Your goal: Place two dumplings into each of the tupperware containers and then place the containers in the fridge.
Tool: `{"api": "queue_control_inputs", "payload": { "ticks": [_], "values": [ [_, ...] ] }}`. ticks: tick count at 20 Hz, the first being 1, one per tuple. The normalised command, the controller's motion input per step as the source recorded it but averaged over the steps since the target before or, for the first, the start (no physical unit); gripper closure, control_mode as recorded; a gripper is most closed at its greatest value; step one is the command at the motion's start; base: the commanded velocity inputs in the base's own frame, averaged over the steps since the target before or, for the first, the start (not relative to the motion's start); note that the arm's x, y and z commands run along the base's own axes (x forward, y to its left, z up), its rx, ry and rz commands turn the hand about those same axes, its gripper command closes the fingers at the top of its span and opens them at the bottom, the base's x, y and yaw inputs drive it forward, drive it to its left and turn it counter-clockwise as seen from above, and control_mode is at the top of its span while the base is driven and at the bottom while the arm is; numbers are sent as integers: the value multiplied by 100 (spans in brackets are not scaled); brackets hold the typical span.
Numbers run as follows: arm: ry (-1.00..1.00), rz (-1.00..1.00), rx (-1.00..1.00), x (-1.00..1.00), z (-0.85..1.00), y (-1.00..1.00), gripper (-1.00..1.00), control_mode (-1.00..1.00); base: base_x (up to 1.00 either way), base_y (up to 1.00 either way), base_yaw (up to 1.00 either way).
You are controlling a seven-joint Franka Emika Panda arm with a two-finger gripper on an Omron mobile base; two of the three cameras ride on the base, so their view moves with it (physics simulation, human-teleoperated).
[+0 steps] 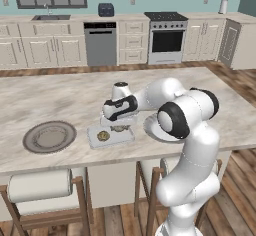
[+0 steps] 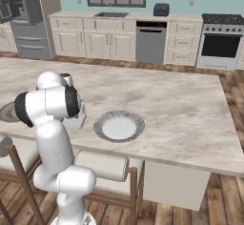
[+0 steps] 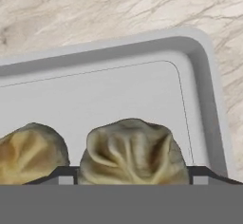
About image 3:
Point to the pale pleated dumpling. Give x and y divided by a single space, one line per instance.
133 155

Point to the golden brown pleated dumpling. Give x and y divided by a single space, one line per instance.
30 156

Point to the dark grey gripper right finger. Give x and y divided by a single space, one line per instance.
202 174

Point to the grey tray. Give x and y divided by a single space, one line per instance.
120 95

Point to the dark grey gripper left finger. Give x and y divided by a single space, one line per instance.
65 174

